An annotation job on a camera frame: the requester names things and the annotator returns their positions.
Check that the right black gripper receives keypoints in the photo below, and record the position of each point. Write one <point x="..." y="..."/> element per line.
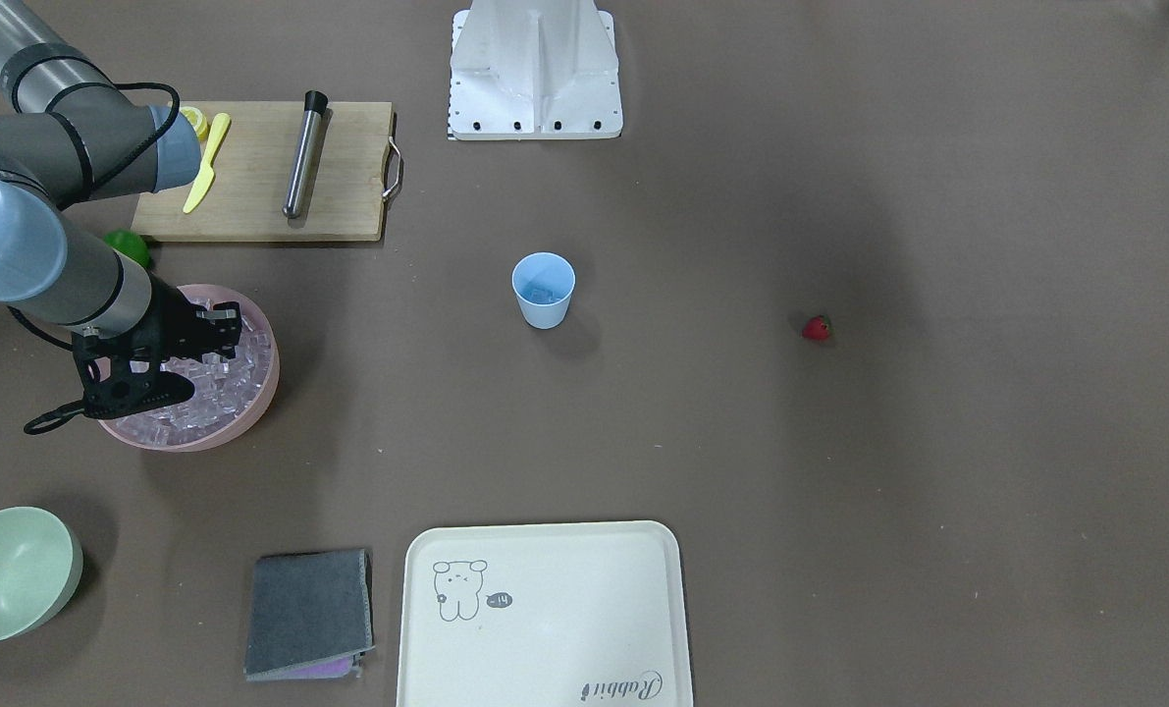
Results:
<point x="170" y="316"/>

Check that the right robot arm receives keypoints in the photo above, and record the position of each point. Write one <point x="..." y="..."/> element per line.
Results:
<point x="75" y="136"/>

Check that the pink bowl of ice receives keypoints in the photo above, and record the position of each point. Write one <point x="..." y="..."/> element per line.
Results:
<point x="230" y="394"/>

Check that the light blue cup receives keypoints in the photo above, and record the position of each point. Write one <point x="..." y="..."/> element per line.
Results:
<point x="543" y="284"/>

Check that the green lime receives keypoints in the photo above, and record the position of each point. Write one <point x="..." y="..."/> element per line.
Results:
<point x="130" y="244"/>

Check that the yellow plastic knife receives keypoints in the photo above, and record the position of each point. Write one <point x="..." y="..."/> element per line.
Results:
<point x="206" y="175"/>

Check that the wooden cutting board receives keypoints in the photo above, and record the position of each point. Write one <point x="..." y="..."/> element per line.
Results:
<point x="345" y="203"/>

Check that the lemon half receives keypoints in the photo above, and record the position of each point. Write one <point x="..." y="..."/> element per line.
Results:
<point x="198" y="121"/>

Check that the steel muddler black tip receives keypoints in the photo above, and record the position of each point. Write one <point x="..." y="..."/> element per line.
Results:
<point x="308" y="145"/>

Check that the grey folded cloth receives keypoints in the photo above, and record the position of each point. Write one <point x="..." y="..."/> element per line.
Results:
<point x="309" y="616"/>

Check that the green bowl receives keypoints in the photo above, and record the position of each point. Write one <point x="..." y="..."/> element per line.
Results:
<point x="41" y="563"/>

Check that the cream rabbit tray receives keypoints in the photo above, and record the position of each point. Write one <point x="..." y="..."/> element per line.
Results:
<point x="554" y="614"/>

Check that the red strawberry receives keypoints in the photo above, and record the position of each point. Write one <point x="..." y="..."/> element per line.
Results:
<point x="817" y="329"/>

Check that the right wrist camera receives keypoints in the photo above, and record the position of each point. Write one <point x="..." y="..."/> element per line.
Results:
<point x="124" y="375"/>

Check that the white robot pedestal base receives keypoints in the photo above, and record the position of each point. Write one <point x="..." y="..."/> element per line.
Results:
<point x="534" y="70"/>

